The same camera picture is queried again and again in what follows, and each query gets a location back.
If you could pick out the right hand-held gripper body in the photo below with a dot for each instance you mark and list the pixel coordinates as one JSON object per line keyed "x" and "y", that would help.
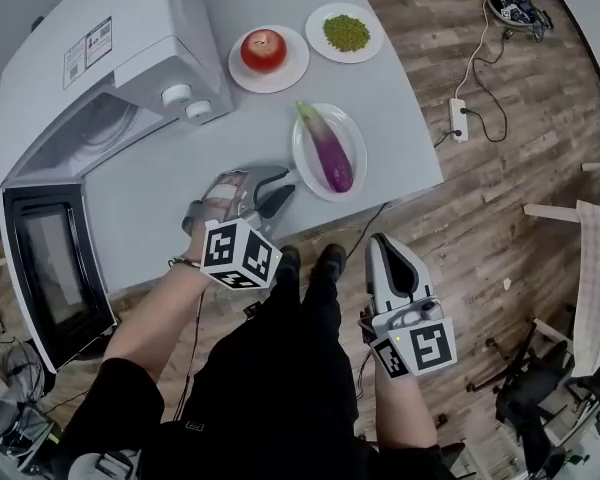
{"x": 425, "y": 348}

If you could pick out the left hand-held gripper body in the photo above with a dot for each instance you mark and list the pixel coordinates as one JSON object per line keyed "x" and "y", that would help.
{"x": 240, "y": 253}

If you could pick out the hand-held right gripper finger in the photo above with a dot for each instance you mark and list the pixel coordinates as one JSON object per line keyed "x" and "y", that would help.
{"x": 375, "y": 278}
{"x": 426, "y": 287}

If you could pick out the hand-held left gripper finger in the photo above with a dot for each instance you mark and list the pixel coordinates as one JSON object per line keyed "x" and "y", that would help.
{"x": 277, "y": 202}
{"x": 270, "y": 172}

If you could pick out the white oval plate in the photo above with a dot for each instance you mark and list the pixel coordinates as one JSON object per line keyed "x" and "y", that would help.
{"x": 307, "y": 163}

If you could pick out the purple eggplant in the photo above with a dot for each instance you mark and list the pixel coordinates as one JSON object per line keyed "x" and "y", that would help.
{"x": 332, "y": 158}

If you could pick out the white microwave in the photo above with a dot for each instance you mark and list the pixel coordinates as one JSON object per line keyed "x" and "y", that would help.
{"x": 105, "y": 18}

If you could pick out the person's left forearm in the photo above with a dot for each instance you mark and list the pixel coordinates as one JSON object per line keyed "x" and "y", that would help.
{"x": 155, "y": 318}

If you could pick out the person's right forearm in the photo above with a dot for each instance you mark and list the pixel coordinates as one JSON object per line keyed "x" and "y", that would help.
{"x": 402, "y": 408}

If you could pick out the person's left hand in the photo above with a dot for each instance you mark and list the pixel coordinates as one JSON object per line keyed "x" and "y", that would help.
{"x": 227, "y": 200}

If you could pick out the person's right black shoe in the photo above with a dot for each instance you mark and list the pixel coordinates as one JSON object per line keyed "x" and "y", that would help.
{"x": 330, "y": 263}

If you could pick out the person's black shoe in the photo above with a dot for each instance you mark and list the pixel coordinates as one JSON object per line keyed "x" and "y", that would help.
{"x": 290, "y": 265}
{"x": 330, "y": 263}

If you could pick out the person's left black shoe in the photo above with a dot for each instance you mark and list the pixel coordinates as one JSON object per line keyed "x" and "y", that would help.
{"x": 290, "y": 265}

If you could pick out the white round plate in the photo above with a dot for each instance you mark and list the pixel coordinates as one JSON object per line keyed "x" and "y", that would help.
{"x": 260, "y": 82}
{"x": 315, "y": 33}

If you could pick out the grey table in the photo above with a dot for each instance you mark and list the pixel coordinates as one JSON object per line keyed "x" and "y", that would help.
{"x": 155, "y": 193}

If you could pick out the black office chair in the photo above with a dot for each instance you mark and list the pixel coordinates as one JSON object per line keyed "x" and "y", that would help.
{"x": 530, "y": 388}

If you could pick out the person's black trousers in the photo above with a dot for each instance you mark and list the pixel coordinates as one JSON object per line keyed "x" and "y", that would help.
{"x": 280, "y": 368}

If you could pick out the red apple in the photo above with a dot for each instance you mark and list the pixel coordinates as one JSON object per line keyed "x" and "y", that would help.
{"x": 263, "y": 50}

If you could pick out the pile of green peas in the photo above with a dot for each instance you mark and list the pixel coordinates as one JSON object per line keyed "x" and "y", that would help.
{"x": 346, "y": 33}

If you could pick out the checked cloth table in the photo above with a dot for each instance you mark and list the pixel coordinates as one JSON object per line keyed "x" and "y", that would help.
{"x": 595, "y": 293}

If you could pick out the white power strip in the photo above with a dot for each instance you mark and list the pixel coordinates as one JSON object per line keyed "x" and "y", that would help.
{"x": 458, "y": 120}

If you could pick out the person's black shirt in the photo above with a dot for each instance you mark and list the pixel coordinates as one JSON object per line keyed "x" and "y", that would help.
{"x": 120, "y": 408}

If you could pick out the grey waist pack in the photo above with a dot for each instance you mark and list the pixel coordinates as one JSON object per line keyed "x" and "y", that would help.
{"x": 105, "y": 468}

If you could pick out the round black tray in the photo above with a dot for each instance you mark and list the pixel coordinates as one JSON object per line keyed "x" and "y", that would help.
{"x": 505, "y": 8}

